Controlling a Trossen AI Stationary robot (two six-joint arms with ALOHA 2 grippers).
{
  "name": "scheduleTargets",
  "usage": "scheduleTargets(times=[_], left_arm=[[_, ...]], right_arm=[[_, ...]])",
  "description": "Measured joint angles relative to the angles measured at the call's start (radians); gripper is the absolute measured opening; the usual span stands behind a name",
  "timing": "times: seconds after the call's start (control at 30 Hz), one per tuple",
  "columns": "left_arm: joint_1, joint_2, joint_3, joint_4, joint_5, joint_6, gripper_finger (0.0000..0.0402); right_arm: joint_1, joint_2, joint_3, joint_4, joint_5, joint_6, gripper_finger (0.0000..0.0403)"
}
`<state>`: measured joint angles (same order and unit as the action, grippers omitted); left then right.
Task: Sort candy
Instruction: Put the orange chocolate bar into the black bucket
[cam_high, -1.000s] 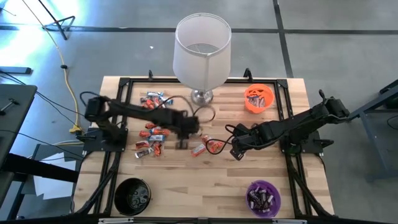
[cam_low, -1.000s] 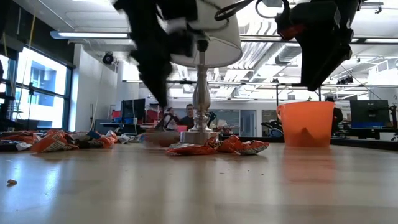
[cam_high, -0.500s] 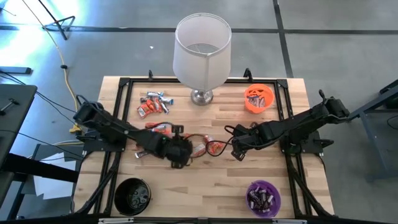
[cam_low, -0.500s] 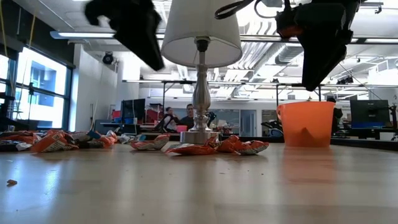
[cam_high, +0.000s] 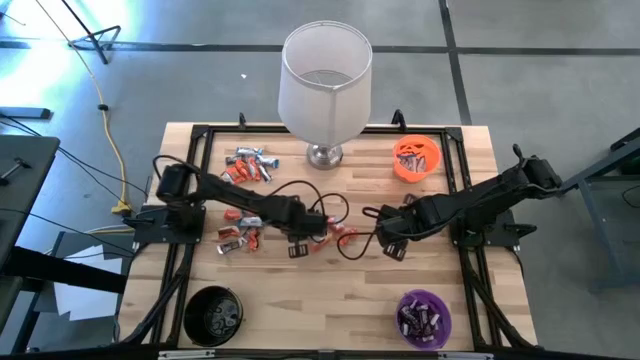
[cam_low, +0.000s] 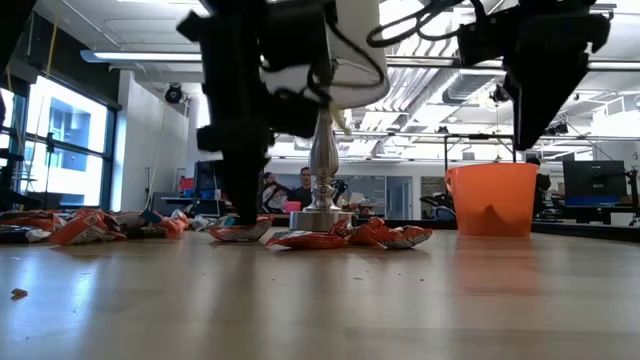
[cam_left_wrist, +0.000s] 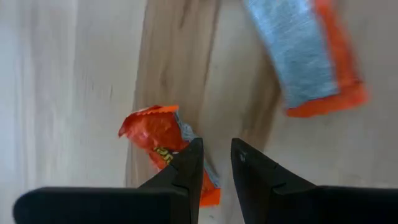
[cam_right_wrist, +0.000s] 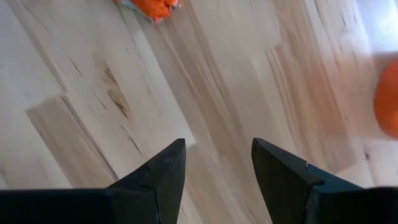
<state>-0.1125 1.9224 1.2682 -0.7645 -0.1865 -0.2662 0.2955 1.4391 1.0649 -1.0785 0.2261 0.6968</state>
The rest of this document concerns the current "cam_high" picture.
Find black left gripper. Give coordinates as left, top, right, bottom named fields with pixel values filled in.
left=285, top=212, right=330, bottom=260

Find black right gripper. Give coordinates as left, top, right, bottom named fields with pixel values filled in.
left=374, top=199, right=431, bottom=263

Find purple plastic bucket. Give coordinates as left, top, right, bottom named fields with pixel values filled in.
left=393, top=288, right=454, bottom=351

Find orange pumpkin bucket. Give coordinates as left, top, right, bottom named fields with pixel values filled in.
left=392, top=133, right=443, bottom=184

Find black plastic bucket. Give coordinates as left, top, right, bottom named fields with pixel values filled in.
left=182, top=285, right=245, bottom=348

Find silver lamp with white shade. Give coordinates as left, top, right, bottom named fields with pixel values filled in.
left=277, top=19, right=374, bottom=171

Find white paper sheets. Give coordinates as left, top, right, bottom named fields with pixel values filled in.
left=52, top=243, right=126, bottom=322

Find dark grey side table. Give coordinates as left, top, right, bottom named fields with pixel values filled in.
left=0, top=134, right=61, bottom=271

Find black metal stand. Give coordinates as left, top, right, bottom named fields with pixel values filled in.
left=59, top=0, right=123, bottom=65

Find black flat bar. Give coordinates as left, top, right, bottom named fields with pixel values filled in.
left=0, top=106, right=52, bottom=121

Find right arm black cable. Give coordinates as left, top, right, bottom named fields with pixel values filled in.
left=336, top=206, right=386, bottom=262

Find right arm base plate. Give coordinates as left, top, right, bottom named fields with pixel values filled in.
left=452, top=208, right=539, bottom=249

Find black aluminium table frame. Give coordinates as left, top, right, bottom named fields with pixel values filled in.
left=114, top=122, right=539, bottom=360

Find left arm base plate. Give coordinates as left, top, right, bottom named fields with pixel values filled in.
left=122, top=203, right=207, bottom=246

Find yellow extension cable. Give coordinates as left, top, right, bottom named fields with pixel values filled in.
left=33, top=0, right=134, bottom=215

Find black floor cable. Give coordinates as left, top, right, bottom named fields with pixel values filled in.
left=0, top=113, right=151, bottom=201

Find grey metal cart frame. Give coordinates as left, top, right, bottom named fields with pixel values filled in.
left=562, top=127, right=640, bottom=291

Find black frame beam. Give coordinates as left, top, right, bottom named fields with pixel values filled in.
left=0, top=246, right=127, bottom=296

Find black T-shaped handle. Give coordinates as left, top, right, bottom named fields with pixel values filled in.
left=0, top=157, right=32, bottom=186

